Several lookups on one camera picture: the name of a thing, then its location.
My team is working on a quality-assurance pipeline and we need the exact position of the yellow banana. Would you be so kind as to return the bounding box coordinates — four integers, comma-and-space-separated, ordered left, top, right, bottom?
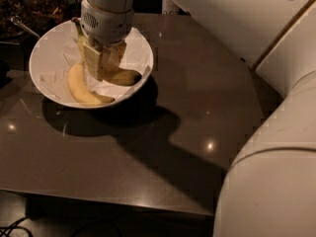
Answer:
67, 63, 115, 107
71, 17, 143, 87

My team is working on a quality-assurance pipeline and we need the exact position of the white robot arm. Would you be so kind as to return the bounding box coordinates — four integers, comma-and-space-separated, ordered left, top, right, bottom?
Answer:
141, 0, 315, 237

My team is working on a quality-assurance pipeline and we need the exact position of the black floor cable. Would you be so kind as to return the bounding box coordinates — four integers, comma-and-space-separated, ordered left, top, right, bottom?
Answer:
0, 215, 34, 237

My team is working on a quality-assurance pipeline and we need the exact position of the white cylindrical post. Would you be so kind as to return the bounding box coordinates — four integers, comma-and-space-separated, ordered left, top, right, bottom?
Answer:
162, 0, 187, 15

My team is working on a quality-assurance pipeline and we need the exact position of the glass jar with snacks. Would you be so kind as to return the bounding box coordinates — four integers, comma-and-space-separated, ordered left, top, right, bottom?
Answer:
26, 0, 70, 25

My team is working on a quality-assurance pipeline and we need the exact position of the dark glass jar left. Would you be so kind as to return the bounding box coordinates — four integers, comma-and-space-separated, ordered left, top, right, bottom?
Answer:
0, 0, 35, 39

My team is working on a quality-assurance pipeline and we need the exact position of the metal spoon handle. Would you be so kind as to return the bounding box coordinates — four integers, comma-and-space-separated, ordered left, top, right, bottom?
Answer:
10, 16, 40, 40

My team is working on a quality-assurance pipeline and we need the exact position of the white bowl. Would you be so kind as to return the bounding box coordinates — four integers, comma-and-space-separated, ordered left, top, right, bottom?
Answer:
29, 16, 154, 110

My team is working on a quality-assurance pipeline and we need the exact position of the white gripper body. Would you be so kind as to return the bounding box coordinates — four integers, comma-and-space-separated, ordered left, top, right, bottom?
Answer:
80, 0, 134, 46

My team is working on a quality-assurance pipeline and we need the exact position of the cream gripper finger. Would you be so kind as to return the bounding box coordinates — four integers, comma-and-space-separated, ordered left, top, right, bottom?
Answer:
83, 43, 103, 81
105, 41, 126, 71

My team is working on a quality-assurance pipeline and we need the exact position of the white paper napkin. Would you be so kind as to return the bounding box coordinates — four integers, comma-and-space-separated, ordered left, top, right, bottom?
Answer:
39, 27, 152, 101

